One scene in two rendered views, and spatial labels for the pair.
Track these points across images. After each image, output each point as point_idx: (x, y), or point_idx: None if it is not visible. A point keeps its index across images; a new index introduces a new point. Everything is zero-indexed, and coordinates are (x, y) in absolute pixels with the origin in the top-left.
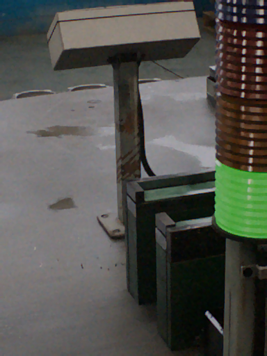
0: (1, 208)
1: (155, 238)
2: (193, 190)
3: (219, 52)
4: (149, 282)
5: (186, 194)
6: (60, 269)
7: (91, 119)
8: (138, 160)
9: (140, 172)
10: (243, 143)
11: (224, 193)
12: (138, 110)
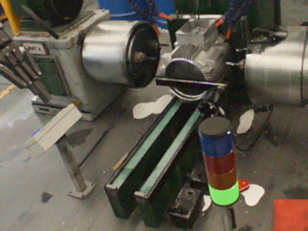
0: (24, 215)
1: (124, 197)
2: (125, 174)
3: (212, 165)
4: (127, 210)
5: (126, 177)
6: (83, 225)
7: (2, 149)
8: (77, 168)
9: (79, 171)
10: (227, 183)
11: (221, 197)
12: (71, 152)
